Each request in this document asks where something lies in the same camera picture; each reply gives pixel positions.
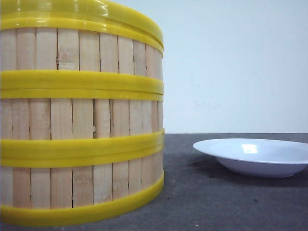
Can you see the woven bamboo steamer lid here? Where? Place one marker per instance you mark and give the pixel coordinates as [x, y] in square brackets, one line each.
[90, 15]

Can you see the white ceramic plate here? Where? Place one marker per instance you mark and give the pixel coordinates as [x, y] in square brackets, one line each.
[257, 157]

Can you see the bamboo steamer basket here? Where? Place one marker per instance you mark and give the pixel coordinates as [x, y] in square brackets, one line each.
[98, 193]
[82, 150]
[62, 57]

